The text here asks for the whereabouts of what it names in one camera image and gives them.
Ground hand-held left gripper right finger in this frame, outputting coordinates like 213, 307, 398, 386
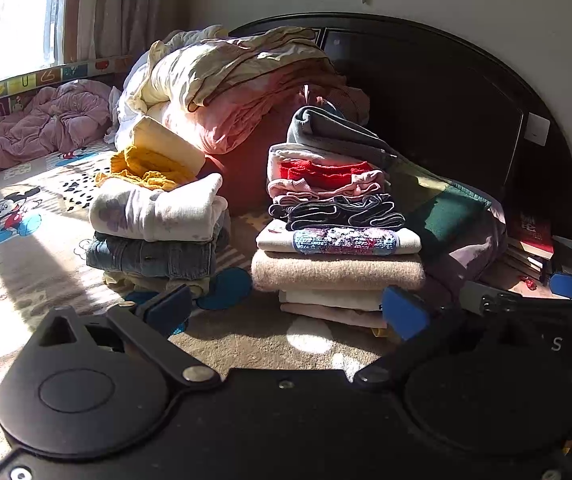
353, 285, 473, 389

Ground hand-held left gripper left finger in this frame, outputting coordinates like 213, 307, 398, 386
26, 284, 222, 391

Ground tall stack of folded clothes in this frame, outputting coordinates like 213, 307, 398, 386
251, 106, 426, 337

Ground folded blue jeans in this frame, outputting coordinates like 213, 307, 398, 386
85, 215, 232, 282

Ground stack of books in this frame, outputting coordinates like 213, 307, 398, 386
502, 209, 558, 282

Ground green and purple cloth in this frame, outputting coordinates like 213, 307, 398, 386
390, 152, 510, 307

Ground white floral sweater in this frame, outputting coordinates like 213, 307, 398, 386
88, 172, 229, 244

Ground cartoon mouse printed blanket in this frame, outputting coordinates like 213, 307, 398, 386
0, 137, 467, 463

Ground yellow knit garment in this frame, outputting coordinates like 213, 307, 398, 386
96, 146, 200, 192

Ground red cushion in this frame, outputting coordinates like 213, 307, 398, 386
205, 112, 312, 219

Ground cream folded cloth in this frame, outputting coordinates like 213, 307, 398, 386
132, 116, 207, 177

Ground dark wooden headboard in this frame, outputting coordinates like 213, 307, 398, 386
228, 12, 572, 242

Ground pink quilt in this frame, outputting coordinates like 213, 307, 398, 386
0, 80, 118, 187

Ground cream and pink duvet pile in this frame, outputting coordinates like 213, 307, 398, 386
115, 25, 371, 157

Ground beige curtain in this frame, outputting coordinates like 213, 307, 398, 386
63, 0, 193, 63

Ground white wall socket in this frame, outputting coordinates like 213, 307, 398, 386
523, 112, 551, 147

